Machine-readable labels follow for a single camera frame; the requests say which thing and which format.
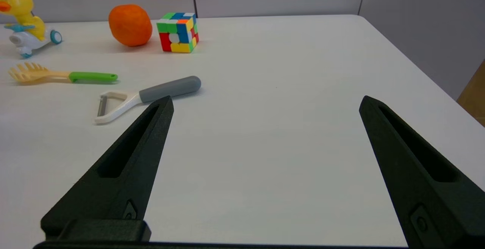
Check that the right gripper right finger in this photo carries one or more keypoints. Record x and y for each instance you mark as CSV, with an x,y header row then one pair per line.
x,y
435,203

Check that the colourful puzzle cube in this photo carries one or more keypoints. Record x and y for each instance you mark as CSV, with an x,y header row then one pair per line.
x,y
177,33

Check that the orange fruit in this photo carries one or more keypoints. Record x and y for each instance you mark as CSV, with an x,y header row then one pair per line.
x,y
130,25

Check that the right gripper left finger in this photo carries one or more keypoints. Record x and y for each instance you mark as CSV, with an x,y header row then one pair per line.
x,y
113,196

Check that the yellow duck scooter toy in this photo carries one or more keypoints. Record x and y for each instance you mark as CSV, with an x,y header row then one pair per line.
x,y
19,10

